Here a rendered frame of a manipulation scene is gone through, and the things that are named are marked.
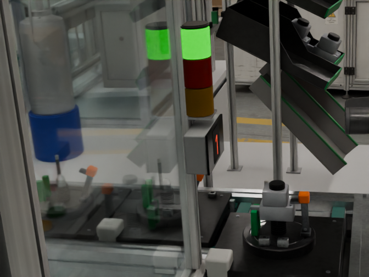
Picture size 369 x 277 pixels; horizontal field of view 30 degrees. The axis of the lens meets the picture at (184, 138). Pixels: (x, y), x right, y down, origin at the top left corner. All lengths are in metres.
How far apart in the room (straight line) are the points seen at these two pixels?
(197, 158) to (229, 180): 0.77
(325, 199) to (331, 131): 0.22
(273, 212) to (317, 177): 0.63
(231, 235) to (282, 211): 0.14
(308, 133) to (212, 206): 0.28
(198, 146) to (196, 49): 0.16
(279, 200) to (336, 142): 0.46
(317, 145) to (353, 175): 0.37
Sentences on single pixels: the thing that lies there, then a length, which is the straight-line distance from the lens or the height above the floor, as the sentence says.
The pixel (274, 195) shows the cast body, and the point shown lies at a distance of 1.30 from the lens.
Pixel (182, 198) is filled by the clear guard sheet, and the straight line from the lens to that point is 1.21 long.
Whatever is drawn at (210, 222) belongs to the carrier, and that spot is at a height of 0.97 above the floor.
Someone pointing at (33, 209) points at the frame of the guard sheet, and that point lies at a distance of 0.66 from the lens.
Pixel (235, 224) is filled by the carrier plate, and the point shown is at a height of 0.97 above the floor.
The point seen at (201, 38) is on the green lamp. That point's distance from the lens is 1.13.
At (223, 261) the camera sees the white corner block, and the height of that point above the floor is 0.99.
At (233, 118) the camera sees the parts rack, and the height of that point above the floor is 1.02.
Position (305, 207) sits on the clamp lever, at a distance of 1.32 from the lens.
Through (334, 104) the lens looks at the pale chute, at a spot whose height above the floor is 1.07.
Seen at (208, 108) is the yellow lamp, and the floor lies 1.27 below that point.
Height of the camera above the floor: 1.62
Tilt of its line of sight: 19 degrees down
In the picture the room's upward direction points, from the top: 4 degrees counter-clockwise
